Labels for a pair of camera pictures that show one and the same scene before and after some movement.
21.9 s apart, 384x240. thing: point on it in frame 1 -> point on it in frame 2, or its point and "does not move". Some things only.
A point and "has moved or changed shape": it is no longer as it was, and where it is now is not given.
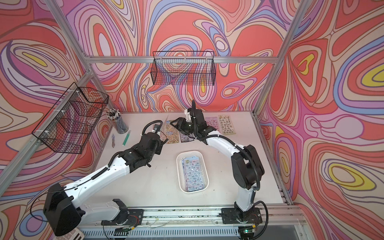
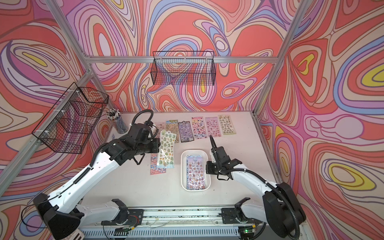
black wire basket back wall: (183, 67) does not move
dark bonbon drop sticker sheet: (185, 138) does not move
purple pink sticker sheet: (212, 121) does not move
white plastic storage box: (192, 172) has moved or changed shape
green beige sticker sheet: (227, 125) does not move
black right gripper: (180, 124) -> (209, 168)
